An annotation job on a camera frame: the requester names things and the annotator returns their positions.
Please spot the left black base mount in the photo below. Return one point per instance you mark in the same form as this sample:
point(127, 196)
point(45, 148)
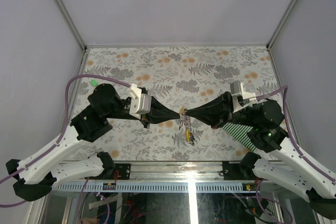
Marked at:
point(122, 171)

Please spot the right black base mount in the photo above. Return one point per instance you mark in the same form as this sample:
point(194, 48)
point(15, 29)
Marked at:
point(236, 171)

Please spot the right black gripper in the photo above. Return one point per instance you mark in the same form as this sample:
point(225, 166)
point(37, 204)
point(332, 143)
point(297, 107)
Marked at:
point(217, 112)

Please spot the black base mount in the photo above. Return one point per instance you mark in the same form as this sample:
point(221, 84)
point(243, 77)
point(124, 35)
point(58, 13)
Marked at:
point(122, 171)
point(236, 171)

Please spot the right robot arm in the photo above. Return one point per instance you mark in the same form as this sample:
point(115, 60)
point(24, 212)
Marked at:
point(307, 178)

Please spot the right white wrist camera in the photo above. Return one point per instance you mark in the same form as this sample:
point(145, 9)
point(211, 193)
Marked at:
point(241, 98)

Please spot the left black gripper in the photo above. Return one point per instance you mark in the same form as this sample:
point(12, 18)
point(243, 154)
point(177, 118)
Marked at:
point(158, 113)

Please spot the green striped cloth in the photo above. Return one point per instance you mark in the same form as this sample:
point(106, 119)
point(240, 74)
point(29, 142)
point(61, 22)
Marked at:
point(239, 133)

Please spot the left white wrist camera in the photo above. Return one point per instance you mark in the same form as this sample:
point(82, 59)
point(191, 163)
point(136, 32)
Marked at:
point(140, 102)

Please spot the blue slotted cable duct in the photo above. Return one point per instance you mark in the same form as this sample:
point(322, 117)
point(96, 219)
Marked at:
point(138, 187)

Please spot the green tag key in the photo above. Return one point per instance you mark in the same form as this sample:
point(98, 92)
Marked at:
point(93, 83)

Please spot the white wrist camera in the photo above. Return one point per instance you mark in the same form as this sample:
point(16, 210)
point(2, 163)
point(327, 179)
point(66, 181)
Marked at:
point(140, 102)
point(241, 98)

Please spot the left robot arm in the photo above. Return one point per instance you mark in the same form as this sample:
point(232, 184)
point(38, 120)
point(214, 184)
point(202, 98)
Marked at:
point(38, 174)

